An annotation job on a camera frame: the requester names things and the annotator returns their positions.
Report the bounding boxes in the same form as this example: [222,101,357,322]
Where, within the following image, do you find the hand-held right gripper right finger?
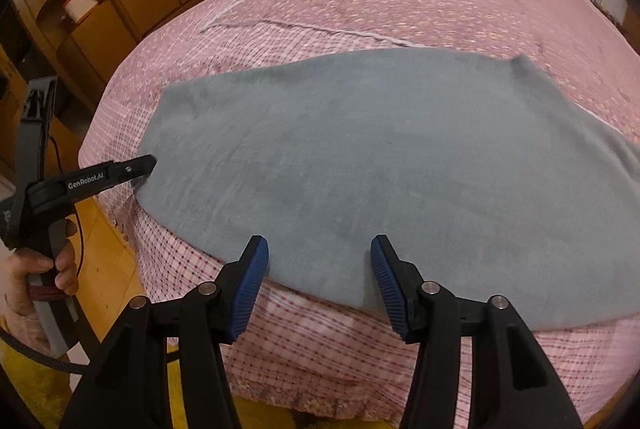
[370,235,583,429]

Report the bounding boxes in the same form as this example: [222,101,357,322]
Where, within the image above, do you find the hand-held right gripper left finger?
[60,235,271,429]

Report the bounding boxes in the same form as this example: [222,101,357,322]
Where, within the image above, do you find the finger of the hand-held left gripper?
[102,154,158,188]

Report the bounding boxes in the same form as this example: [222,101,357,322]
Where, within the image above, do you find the grey fleece pants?
[134,48,640,330]

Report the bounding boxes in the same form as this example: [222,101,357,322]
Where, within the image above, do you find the person's left hand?
[0,219,81,350]

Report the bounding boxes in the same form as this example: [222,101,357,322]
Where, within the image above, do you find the white cardboard box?
[62,0,103,24]

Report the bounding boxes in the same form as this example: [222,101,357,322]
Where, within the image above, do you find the yellow fuzzy cloth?
[0,339,96,429]

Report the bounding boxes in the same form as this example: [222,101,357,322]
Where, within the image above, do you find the thick black cable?
[0,324,181,377]

